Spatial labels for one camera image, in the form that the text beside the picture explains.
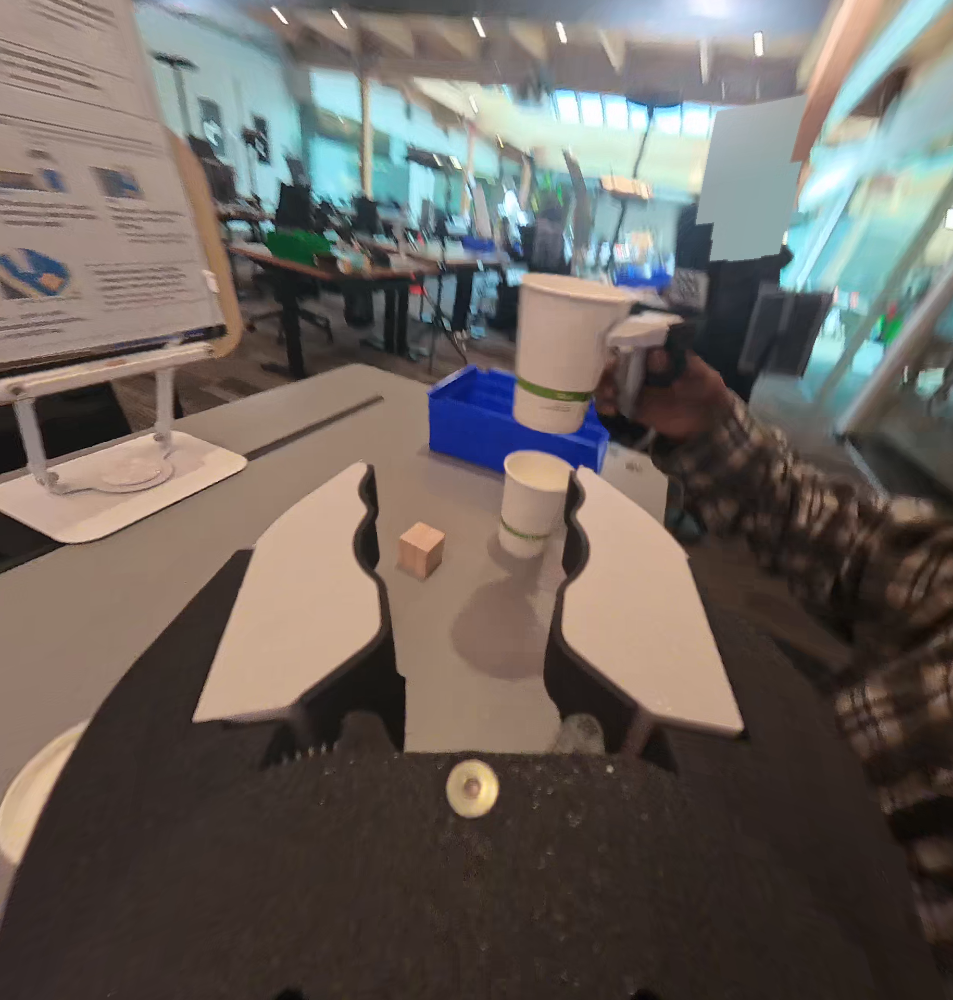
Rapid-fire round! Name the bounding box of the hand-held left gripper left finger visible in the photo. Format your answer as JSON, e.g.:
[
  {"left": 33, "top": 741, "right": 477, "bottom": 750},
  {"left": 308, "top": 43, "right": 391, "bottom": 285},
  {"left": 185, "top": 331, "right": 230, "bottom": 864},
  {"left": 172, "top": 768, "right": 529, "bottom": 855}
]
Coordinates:
[{"left": 192, "top": 461, "right": 407, "bottom": 753}]

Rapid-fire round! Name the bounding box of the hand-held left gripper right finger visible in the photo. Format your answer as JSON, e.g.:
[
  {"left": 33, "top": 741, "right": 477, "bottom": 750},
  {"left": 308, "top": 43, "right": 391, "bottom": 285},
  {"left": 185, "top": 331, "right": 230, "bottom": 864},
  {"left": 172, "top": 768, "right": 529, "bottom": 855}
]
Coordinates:
[{"left": 544, "top": 467, "right": 746, "bottom": 754}]

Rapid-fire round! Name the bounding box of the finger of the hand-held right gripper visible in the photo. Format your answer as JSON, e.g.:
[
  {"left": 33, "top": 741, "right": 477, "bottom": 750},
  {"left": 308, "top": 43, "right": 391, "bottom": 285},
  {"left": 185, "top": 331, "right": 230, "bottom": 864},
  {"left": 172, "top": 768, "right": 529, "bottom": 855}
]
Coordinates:
[{"left": 601, "top": 309, "right": 685, "bottom": 351}]

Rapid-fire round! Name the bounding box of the white cup green band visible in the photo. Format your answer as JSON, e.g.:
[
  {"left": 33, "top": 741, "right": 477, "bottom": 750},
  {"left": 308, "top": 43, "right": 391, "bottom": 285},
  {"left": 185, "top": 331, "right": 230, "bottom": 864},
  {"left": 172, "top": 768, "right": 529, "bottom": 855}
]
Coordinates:
[
  {"left": 498, "top": 451, "right": 576, "bottom": 559},
  {"left": 0, "top": 720, "right": 91, "bottom": 867},
  {"left": 511, "top": 273, "right": 637, "bottom": 434}
]

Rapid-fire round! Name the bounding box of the wooden cube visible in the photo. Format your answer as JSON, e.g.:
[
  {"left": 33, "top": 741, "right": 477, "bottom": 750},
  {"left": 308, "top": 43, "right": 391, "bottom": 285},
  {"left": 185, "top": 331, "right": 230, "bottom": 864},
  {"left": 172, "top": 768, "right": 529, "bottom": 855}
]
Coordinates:
[{"left": 397, "top": 522, "right": 446, "bottom": 581}]

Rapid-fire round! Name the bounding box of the blue plastic bin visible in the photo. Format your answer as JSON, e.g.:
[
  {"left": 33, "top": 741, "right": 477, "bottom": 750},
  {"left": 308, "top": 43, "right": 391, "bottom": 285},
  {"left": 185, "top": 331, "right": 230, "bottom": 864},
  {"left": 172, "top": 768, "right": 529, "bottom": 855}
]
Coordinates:
[{"left": 427, "top": 365, "right": 610, "bottom": 476}]

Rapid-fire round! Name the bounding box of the person's right forearm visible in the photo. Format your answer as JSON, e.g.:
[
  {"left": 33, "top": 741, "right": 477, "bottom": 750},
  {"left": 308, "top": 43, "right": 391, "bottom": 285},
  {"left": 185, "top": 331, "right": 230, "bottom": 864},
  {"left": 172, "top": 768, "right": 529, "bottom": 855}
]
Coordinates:
[{"left": 650, "top": 389, "right": 953, "bottom": 704}]

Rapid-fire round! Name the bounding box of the person's right hand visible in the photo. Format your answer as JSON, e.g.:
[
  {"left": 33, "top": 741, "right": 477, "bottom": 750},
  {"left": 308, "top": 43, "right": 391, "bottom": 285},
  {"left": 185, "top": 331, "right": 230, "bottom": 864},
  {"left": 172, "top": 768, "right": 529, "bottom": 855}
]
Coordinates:
[{"left": 594, "top": 352, "right": 732, "bottom": 441}]

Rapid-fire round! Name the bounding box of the dark grey monitor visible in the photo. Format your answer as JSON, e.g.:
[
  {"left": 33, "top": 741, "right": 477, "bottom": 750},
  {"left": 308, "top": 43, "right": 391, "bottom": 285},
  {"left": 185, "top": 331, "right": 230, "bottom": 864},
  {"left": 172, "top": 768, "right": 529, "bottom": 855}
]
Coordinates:
[{"left": 738, "top": 289, "right": 833, "bottom": 376}]

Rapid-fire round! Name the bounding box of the person's plaid shirt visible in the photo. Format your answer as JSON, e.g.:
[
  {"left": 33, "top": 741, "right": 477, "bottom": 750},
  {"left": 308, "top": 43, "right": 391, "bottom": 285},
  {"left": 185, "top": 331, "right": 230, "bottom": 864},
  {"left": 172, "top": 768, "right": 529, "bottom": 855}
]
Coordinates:
[{"left": 832, "top": 656, "right": 953, "bottom": 985}]

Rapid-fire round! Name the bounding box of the wooden office desk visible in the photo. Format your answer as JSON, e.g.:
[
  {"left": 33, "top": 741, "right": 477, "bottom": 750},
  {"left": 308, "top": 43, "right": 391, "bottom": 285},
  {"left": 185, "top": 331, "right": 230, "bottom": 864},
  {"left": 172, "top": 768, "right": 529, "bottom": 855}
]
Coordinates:
[{"left": 227, "top": 242, "right": 446, "bottom": 380}]

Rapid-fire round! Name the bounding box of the green parts bin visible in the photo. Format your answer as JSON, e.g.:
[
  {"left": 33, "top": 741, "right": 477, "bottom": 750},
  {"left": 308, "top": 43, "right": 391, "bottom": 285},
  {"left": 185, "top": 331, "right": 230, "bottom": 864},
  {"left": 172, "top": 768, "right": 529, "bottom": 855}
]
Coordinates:
[{"left": 266, "top": 229, "right": 333, "bottom": 264}]

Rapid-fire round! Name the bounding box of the white printed paper sheet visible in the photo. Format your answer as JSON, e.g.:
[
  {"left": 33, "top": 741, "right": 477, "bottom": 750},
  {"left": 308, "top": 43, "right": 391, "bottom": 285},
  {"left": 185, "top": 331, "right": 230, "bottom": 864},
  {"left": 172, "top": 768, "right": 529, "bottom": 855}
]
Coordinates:
[{"left": 0, "top": 0, "right": 228, "bottom": 372}]

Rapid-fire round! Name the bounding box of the black table cable tray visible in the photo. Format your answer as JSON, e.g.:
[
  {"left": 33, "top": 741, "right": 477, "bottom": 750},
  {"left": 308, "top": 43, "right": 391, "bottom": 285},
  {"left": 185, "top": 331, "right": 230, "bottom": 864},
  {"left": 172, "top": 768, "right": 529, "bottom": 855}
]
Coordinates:
[{"left": 0, "top": 394, "right": 385, "bottom": 583}]

